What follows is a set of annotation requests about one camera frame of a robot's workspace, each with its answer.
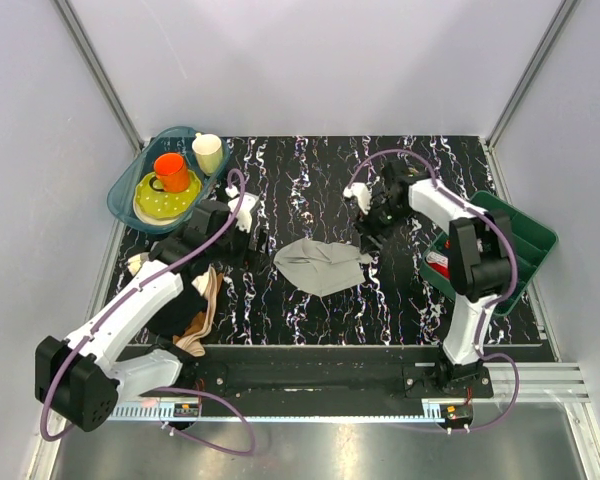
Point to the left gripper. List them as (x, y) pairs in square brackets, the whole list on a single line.
[(259, 258)]

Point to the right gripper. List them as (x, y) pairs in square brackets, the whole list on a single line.
[(368, 230)]

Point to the grey underwear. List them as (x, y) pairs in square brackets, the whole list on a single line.
[(321, 269)]

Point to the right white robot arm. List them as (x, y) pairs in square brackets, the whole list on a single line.
[(481, 260)]

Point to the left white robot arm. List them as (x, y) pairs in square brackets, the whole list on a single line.
[(83, 378)]

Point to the red white rolled underwear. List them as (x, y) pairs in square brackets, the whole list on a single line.
[(439, 263)]

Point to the black garment pile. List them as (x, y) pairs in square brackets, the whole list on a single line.
[(177, 315)]

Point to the beige tan garment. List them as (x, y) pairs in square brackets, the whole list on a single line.
[(208, 286)]

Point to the yellow green dotted plate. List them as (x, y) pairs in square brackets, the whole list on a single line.
[(154, 206)]

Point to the orange cup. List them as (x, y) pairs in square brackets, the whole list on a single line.
[(171, 174)]

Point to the teal transparent plastic basin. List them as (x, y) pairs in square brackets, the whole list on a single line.
[(172, 140)]

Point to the cream yellow cup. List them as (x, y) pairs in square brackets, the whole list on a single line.
[(208, 151)]

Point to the light grey garment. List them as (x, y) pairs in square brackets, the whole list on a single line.
[(135, 262)]

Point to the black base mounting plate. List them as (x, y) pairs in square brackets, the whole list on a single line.
[(308, 381)]

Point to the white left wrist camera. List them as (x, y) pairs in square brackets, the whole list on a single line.
[(246, 212)]

